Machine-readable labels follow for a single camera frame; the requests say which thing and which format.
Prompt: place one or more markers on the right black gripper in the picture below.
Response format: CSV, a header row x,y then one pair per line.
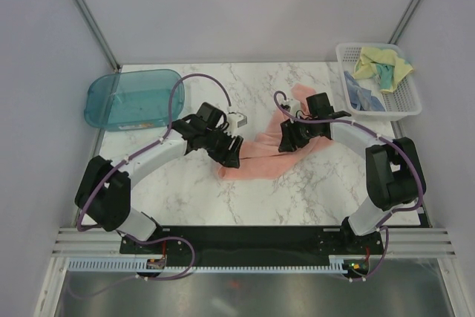
x,y
289,138

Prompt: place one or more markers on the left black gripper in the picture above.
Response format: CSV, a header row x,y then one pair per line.
x,y
226,157

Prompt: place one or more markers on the pink towel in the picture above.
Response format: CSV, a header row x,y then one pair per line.
x,y
261,159

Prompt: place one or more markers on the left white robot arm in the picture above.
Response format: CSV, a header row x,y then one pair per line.
x,y
105,191

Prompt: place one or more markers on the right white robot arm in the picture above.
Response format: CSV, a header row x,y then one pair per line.
x,y
394,177

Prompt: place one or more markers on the blue cloth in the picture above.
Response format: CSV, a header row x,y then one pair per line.
x,y
361,98

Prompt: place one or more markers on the yellow cloth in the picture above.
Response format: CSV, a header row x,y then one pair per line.
x,y
365,68

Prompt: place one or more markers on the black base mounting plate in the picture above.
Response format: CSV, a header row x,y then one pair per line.
x,y
265,246

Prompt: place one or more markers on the teal transparent plastic bin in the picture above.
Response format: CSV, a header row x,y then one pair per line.
x,y
134,100

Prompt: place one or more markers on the teal cloth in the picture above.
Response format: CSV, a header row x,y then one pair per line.
x,y
385,73

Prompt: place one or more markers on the white perforated plastic basket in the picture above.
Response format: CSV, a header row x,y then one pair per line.
x,y
403,102

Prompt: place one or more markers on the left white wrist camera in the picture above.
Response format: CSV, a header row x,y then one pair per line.
x,y
235,121

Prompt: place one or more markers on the white slotted cable duct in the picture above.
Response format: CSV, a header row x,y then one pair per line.
x,y
146,265

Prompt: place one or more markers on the aluminium extrusion rail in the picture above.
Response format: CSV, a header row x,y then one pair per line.
x,y
409,242

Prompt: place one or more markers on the right aluminium corner post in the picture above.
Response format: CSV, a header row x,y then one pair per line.
x,y
415,1

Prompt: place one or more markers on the aluminium corner post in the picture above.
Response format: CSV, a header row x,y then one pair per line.
x,y
415,1
97,34

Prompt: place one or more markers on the left aluminium corner post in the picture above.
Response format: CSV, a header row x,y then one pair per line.
x,y
97,34

